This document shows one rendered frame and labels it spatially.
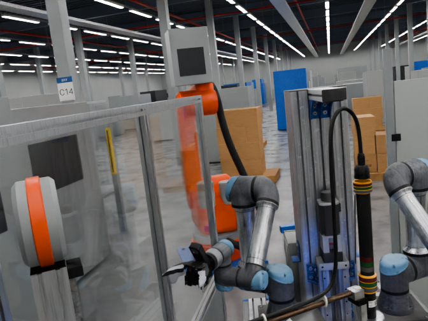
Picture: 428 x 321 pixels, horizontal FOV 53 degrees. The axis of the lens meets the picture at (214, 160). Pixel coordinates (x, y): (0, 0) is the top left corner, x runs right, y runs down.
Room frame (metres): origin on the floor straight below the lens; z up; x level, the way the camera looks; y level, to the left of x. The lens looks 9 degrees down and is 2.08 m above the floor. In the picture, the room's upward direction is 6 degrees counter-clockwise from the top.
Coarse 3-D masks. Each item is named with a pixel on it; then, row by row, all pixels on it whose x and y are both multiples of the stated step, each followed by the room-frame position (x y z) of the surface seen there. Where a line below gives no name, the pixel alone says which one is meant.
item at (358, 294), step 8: (352, 288) 0.99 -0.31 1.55; (352, 296) 0.98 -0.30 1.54; (360, 296) 0.97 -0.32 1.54; (360, 304) 0.97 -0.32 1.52; (360, 312) 0.98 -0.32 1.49; (376, 312) 1.01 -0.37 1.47; (360, 320) 0.98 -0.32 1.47; (368, 320) 0.98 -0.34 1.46; (376, 320) 0.98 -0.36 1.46; (384, 320) 0.98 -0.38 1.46
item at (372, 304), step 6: (360, 156) 0.99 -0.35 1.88; (360, 162) 0.99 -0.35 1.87; (354, 168) 1.01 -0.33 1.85; (360, 168) 0.99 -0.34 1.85; (366, 168) 0.99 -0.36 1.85; (354, 174) 1.00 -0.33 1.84; (360, 174) 0.99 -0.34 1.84; (366, 174) 0.98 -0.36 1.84; (366, 294) 0.99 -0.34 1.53; (372, 294) 0.98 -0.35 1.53; (372, 300) 0.98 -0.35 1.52; (372, 306) 0.98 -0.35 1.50; (372, 312) 0.99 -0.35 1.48; (372, 318) 0.99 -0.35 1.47
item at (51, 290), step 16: (32, 272) 0.70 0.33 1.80; (48, 272) 0.70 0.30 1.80; (64, 272) 0.71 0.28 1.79; (32, 288) 0.69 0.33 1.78; (48, 288) 0.70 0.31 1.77; (64, 288) 0.71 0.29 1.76; (48, 304) 0.70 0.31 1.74; (64, 304) 0.72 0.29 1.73; (48, 320) 0.71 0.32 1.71; (64, 320) 0.71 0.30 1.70
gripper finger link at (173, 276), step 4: (172, 268) 1.43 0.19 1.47; (176, 268) 1.43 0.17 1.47; (180, 268) 1.43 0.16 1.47; (168, 272) 1.41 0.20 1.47; (172, 272) 1.42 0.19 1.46; (176, 272) 1.43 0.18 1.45; (180, 272) 1.43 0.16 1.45; (184, 272) 1.45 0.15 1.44; (172, 276) 1.43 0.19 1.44; (176, 276) 1.44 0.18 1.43; (172, 280) 1.43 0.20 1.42; (176, 280) 1.44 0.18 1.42
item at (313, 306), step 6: (342, 294) 0.97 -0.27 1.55; (348, 294) 0.97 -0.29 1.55; (330, 300) 0.95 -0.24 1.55; (336, 300) 0.96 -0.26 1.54; (306, 306) 0.93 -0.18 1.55; (312, 306) 0.93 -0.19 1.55; (318, 306) 0.94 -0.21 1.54; (288, 312) 0.91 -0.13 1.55; (294, 312) 0.91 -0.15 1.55; (300, 312) 0.92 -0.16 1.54; (270, 318) 0.89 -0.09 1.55; (276, 318) 0.90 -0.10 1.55; (282, 318) 0.90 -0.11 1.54
